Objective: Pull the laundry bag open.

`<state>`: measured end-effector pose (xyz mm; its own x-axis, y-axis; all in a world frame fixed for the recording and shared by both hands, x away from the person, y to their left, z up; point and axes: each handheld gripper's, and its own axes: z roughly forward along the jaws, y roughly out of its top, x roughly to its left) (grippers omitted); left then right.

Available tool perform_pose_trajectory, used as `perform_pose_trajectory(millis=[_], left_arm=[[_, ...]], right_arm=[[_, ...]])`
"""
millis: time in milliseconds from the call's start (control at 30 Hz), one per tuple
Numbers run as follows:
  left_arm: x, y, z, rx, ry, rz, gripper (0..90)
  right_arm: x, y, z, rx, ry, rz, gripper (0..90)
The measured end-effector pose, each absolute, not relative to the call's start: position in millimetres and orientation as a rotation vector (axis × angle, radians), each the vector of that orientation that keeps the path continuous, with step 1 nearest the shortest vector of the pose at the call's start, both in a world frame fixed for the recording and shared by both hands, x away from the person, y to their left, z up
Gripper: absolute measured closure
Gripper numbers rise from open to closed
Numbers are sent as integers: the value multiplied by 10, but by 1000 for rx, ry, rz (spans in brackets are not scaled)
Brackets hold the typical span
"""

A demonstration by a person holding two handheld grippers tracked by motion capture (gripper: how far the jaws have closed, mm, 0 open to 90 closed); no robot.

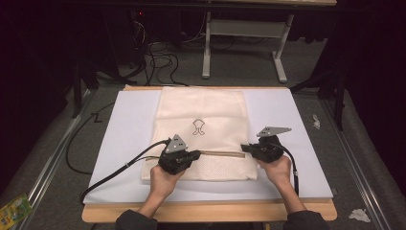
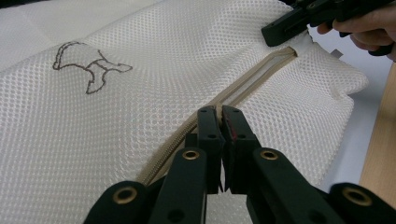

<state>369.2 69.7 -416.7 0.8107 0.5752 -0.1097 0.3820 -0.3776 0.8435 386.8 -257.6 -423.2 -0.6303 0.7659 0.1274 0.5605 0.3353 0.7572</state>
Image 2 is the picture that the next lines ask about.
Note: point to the white board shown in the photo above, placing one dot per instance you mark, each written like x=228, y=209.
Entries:
x=361, y=124

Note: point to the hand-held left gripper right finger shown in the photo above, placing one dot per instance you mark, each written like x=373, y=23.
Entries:
x=238, y=155

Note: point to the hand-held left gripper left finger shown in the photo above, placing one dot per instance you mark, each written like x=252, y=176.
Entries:
x=211, y=146

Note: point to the cream mesh laundry bag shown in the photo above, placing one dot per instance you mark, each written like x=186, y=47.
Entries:
x=109, y=130

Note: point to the wooden table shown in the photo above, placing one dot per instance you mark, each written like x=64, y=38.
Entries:
x=381, y=149

